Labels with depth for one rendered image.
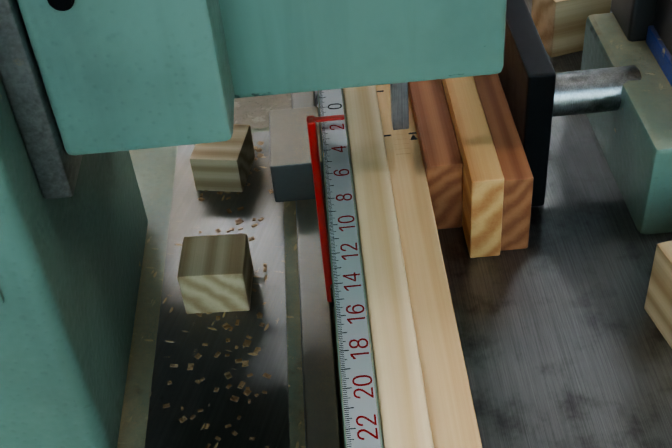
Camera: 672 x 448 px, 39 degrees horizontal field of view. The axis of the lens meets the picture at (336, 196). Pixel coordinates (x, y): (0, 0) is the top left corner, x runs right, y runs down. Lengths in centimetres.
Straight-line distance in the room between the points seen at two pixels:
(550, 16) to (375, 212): 25
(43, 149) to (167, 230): 27
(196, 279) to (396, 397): 26
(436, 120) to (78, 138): 20
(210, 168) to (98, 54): 31
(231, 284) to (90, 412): 14
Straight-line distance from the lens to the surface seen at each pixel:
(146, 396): 62
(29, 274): 47
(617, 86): 56
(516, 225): 52
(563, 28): 68
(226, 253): 64
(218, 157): 72
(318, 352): 60
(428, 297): 45
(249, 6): 45
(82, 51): 43
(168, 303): 66
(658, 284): 49
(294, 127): 71
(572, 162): 59
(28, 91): 44
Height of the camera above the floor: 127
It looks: 40 degrees down
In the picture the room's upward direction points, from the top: 5 degrees counter-clockwise
